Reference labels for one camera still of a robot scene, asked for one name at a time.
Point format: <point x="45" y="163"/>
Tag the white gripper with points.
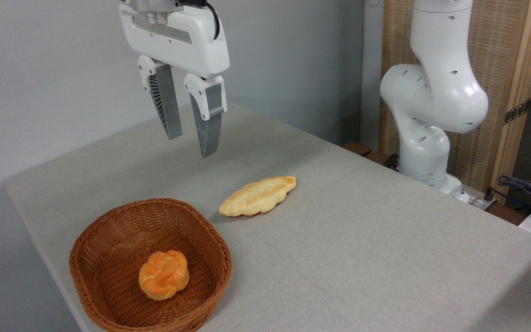
<point x="187" y="44"/>

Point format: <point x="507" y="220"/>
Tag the long braided bread loaf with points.
<point x="256" y="197"/>

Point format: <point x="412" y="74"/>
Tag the woven screen with wooden frame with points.
<point x="500" y="55"/>

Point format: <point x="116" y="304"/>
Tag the round orange knotted bread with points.
<point x="164" y="275"/>

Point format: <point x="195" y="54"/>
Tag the brown wicker basket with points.
<point x="109" y="258"/>

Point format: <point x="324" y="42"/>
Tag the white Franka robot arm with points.
<point x="436" y="92"/>

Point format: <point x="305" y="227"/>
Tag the dark metal screen hinge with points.
<point x="517" y="111"/>

